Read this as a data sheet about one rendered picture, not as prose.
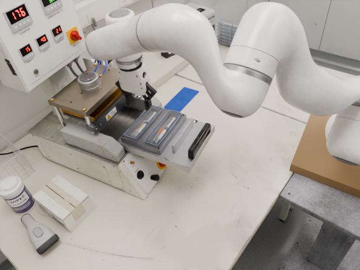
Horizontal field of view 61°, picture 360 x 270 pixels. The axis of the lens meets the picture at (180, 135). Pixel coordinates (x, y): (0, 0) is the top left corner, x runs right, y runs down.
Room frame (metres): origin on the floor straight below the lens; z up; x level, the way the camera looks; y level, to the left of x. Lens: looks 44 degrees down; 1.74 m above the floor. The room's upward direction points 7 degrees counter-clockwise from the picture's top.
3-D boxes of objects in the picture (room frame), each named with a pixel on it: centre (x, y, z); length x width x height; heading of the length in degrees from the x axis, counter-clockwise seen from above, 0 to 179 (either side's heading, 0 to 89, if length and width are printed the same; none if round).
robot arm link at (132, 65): (0.86, 0.13, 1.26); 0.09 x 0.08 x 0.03; 58
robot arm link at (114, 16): (0.86, 0.13, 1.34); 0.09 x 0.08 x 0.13; 115
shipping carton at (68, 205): (0.69, 0.46, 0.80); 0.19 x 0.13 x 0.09; 46
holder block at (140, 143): (0.84, 0.09, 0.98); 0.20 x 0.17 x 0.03; 148
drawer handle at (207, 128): (0.74, -0.07, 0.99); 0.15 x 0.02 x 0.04; 148
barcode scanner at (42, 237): (0.59, 0.55, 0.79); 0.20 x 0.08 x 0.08; 46
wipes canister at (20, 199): (0.73, 0.64, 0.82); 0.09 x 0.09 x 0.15
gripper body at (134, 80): (0.86, 0.13, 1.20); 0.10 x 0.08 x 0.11; 58
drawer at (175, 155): (0.81, 0.05, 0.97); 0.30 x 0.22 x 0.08; 58
